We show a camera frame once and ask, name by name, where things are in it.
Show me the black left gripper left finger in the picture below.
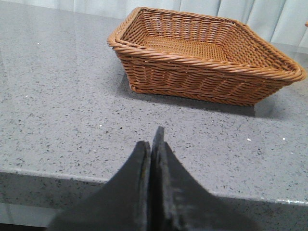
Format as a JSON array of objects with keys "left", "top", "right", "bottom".
[{"left": 48, "top": 141, "right": 151, "bottom": 231}]

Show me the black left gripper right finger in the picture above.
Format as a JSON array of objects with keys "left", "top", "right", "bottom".
[{"left": 150, "top": 127, "right": 260, "bottom": 231}]

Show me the brown wicker basket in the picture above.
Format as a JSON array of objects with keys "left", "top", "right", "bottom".
[{"left": 107, "top": 7, "right": 307, "bottom": 106}]

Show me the white curtain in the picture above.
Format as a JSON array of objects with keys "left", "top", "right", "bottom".
[{"left": 0, "top": 0, "right": 308, "bottom": 49}]

